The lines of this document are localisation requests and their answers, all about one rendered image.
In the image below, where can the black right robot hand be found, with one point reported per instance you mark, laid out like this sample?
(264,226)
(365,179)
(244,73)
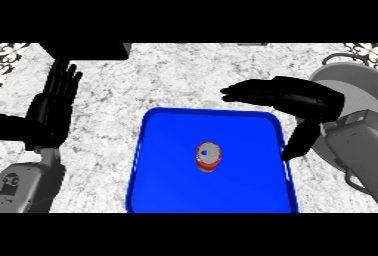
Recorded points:
(295,98)

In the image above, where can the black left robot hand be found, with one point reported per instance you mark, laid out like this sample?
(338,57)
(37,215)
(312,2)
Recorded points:
(49,110)

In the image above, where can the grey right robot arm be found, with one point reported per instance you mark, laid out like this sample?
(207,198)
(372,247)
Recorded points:
(354,146)

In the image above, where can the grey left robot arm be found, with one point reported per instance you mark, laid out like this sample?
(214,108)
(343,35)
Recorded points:
(30,181)

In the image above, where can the grey pot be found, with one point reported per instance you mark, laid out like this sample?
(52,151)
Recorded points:
(344,83)

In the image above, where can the red can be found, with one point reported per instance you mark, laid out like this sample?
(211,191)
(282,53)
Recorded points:
(208,156)

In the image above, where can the blue tray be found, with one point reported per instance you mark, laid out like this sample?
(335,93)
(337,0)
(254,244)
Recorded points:
(211,160)

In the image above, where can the small green object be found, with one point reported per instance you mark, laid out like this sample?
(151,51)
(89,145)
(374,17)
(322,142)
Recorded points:
(253,44)

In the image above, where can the black appliance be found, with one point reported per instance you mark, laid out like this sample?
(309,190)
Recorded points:
(89,50)

